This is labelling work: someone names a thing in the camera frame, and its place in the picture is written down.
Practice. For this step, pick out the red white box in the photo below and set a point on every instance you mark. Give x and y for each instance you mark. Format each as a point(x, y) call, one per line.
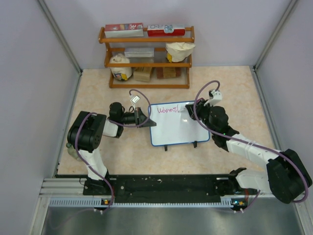
point(124, 30)
point(163, 30)

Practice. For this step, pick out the red white box right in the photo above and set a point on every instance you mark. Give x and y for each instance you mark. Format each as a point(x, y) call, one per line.
point(163, 30)

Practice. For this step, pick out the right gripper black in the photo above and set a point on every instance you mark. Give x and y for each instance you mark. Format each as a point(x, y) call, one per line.
point(200, 106)

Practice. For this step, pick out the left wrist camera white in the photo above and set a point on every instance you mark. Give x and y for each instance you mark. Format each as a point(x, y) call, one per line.
point(134, 100)

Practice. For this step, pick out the cream paper bag upper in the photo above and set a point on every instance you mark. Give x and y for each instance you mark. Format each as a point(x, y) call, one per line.
point(178, 51)

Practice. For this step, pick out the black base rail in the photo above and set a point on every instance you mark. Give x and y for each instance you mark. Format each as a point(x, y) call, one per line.
point(154, 189)

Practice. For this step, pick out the wooden three-tier shelf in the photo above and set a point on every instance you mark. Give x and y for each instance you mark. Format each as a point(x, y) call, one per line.
point(115, 46)

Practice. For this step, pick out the tan brown block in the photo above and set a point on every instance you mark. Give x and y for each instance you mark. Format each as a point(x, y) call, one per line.
point(143, 74)

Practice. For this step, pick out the red white box left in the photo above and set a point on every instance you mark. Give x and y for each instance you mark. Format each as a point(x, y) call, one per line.
point(124, 30)

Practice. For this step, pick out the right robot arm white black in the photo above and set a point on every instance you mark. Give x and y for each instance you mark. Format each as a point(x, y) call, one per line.
point(284, 174)

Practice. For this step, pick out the blue framed whiteboard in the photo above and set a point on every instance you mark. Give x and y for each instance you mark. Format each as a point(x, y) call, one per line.
point(173, 127)

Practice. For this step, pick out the reddish brown block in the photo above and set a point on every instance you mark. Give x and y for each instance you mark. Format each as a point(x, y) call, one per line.
point(167, 72)

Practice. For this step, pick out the white flour bag lower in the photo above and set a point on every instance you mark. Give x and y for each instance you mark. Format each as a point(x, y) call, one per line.
point(121, 73)

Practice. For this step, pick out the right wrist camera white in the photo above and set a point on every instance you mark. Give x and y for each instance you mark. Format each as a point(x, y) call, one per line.
point(215, 96)

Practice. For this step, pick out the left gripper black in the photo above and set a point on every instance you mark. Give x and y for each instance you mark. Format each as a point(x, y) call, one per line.
point(139, 113)

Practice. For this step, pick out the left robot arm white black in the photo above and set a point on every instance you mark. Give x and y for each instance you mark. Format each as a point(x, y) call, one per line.
point(85, 136)

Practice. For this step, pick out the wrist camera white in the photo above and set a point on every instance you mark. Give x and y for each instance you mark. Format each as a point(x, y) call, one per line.
point(134, 100)
point(215, 96)

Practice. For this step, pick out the clear glass bottle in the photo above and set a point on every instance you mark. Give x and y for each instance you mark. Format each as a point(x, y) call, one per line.
point(72, 152)

